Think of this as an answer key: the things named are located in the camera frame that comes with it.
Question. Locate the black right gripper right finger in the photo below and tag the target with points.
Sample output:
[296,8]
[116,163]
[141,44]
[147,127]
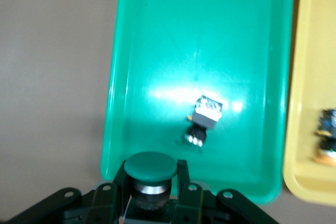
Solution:
[194,203]

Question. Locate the green plastic tray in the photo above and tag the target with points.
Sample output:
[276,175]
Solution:
[197,37]

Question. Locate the yellow plastic tray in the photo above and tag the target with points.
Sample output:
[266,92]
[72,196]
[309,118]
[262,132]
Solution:
[302,77]

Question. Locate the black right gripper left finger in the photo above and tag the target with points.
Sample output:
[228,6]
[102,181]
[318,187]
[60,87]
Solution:
[102,203]

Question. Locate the yellow push button switch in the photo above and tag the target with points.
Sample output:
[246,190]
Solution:
[326,129]

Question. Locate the green push button switch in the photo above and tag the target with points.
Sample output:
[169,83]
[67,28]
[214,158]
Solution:
[206,119]
[149,166]

